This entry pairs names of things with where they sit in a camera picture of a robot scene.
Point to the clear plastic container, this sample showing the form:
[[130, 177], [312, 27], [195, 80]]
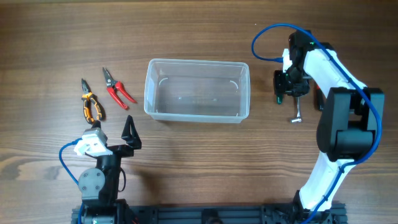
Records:
[[201, 91]]

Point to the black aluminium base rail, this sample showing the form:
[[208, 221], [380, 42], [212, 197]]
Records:
[[261, 214]]

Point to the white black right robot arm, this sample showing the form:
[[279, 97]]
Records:
[[348, 130]]

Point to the red handled cutters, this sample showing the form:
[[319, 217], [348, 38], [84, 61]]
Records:
[[113, 86]]

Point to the green handled screwdriver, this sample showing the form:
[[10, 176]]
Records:
[[279, 99]]

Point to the red black screwdriver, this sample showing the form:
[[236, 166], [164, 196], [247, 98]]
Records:
[[319, 98]]

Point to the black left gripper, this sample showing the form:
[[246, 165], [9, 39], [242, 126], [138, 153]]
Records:
[[132, 140]]

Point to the orange black pliers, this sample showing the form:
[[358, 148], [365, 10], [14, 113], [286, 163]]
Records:
[[89, 99]]

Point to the silver socket wrench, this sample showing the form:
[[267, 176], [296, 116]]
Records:
[[298, 118]]

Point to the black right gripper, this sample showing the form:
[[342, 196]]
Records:
[[280, 88]]

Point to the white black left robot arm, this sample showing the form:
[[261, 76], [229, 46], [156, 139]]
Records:
[[99, 186]]

